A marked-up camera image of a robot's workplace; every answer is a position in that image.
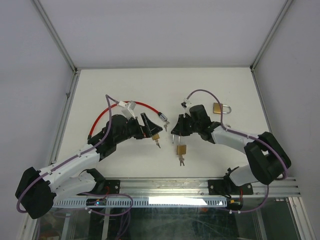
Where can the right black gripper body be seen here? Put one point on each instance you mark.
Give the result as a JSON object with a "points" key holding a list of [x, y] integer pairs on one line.
{"points": [[195, 127]]}

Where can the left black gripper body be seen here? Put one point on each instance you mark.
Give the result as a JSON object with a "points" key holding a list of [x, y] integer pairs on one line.
{"points": [[134, 129]]}

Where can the small brass padlock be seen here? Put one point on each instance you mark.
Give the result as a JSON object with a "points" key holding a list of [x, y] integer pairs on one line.
{"points": [[155, 137]]}

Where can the cable lock keys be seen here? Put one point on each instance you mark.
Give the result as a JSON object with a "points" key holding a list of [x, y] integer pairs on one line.
{"points": [[166, 124]]}

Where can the red cable lock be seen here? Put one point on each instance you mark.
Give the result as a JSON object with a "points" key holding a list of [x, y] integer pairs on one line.
{"points": [[102, 115]]}

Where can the wide brass padlock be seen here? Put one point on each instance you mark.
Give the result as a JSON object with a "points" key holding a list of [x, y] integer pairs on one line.
{"points": [[219, 108]]}

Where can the long shackle brass padlock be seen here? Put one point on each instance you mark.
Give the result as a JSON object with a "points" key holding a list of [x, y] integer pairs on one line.
{"points": [[181, 148]]}

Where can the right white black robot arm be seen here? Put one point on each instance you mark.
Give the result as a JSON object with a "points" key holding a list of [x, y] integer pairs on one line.
{"points": [[267, 160]]}

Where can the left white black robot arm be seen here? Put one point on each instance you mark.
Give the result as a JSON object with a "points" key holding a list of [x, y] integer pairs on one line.
{"points": [[39, 190]]}

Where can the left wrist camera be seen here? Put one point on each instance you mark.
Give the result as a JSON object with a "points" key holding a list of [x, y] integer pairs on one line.
{"points": [[127, 108]]}

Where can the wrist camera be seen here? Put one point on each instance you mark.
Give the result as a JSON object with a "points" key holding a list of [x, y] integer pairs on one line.
{"points": [[127, 108], [186, 103]]}

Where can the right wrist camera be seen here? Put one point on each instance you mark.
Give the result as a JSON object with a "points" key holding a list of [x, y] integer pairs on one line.
{"points": [[186, 103]]}

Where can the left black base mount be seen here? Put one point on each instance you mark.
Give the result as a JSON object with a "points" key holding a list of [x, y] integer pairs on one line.
{"points": [[105, 187]]}

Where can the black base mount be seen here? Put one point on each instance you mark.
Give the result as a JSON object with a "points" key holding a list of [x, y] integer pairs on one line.
{"points": [[105, 187], [227, 188]]}

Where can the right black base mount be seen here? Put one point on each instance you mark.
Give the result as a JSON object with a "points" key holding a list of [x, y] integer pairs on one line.
{"points": [[227, 188]]}

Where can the grey slotted cable duct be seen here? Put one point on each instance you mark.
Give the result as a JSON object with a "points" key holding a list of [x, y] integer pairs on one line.
{"points": [[144, 202]]}

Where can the right aluminium frame post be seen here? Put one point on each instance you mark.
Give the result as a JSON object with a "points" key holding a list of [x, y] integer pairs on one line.
{"points": [[271, 33]]}

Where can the aluminium frame post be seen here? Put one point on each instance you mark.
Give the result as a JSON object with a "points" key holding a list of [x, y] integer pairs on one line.
{"points": [[271, 33], [54, 34]]}

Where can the left aluminium frame post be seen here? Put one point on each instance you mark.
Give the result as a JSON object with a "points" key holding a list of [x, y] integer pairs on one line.
{"points": [[54, 34]]}

